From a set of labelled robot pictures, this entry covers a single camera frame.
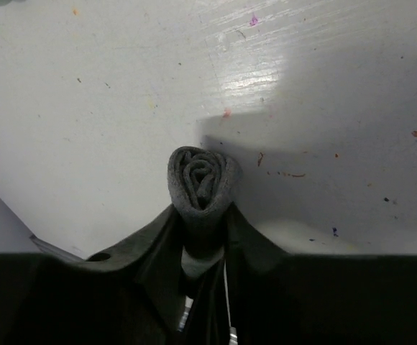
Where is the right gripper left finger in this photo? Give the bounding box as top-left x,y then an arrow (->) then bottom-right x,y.
86,205 -> 185,333

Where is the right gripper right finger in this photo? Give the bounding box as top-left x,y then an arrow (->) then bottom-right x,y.
224,204 -> 288,327

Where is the dark grey sock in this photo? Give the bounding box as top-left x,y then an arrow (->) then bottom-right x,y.
168,147 -> 242,280

